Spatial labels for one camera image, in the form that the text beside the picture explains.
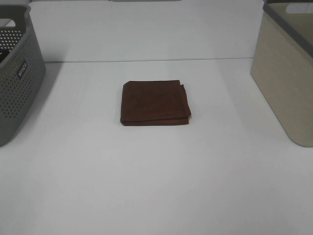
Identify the beige basket with grey rim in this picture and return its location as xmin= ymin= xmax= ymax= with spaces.
xmin=250 ymin=0 xmax=313 ymax=147

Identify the brown towel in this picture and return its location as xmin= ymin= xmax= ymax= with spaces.
xmin=120 ymin=80 xmax=191 ymax=126

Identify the grey perforated plastic basket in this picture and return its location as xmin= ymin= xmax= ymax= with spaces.
xmin=0 ymin=4 xmax=46 ymax=145

